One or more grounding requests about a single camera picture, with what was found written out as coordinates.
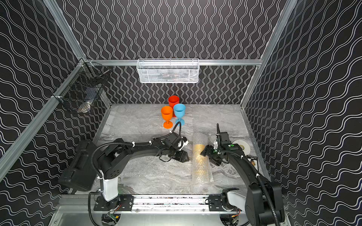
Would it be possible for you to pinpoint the blue glass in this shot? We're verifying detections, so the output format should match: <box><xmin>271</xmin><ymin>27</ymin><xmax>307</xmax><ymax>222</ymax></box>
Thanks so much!
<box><xmin>173</xmin><ymin>104</ymin><xmax>186</xmax><ymax>126</ymax></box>

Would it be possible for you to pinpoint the black wire basket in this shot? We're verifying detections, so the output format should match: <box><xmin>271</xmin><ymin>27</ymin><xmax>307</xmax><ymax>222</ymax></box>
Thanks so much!
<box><xmin>55</xmin><ymin>58</ymin><xmax>111</xmax><ymax>115</ymax></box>

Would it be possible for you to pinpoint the red wine glass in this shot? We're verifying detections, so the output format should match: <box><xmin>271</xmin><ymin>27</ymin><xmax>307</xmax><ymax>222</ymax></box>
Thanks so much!
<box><xmin>168</xmin><ymin>96</ymin><xmax>180</xmax><ymax>109</ymax></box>

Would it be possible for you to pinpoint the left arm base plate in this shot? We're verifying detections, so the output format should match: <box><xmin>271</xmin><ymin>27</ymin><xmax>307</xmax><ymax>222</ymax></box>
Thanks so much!
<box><xmin>93</xmin><ymin>195</ymin><xmax>134</xmax><ymax>211</ymax></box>

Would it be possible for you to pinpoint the black plastic case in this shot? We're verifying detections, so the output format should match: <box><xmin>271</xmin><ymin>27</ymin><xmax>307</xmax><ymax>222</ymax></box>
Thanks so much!
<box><xmin>58</xmin><ymin>140</ymin><xmax>97</xmax><ymax>192</ymax></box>

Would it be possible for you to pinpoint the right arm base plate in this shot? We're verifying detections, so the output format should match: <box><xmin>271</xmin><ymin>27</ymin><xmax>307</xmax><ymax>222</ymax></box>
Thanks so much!
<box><xmin>205</xmin><ymin>195</ymin><xmax>246</xmax><ymax>212</ymax></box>

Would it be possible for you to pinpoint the white wire basket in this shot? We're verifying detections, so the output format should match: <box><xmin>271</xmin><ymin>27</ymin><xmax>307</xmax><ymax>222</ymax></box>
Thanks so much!
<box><xmin>136</xmin><ymin>58</ymin><xmax>200</xmax><ymax>83</ymax></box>

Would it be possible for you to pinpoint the white tape roll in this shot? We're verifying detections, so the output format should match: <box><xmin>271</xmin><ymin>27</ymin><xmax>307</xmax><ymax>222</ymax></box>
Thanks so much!
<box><xmin>233</xmin><ymin>139</ymin><xmax>251</xmax><ymax>155</ymax></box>

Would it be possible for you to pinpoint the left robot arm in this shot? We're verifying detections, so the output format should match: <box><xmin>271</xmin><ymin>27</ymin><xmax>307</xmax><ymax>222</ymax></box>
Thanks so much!
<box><xmin>91</xmin><ymin>122</ymin><xmax>189</xmax><ymax>211</ymax></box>

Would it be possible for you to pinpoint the orange glass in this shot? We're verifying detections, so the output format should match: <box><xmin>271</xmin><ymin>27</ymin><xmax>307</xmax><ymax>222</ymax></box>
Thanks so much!
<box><xmin>161</xmin><ymin>106</ymin><xmax>173</xmax><ymax>129</ymax></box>

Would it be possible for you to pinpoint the black box with orange parts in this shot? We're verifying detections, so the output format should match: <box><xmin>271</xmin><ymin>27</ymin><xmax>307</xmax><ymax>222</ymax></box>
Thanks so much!
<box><xmin>248</xmin><ymin>155</ymin><xmax>259</xmax><ymax>170</ymax></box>

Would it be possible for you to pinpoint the yellow glass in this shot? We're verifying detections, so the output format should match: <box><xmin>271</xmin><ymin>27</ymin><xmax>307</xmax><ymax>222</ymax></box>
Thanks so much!
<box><xmin>192</xmin><ymin>132</ymin><xmax>213</xmax><ymax>187</ymax></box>

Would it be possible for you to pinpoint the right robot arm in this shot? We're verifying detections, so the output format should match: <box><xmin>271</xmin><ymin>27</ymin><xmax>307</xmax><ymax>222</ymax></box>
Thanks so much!
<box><xmin>201</xmin><ymin>127</ymin><xmax>285</xmax><ymax>226</ymax></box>

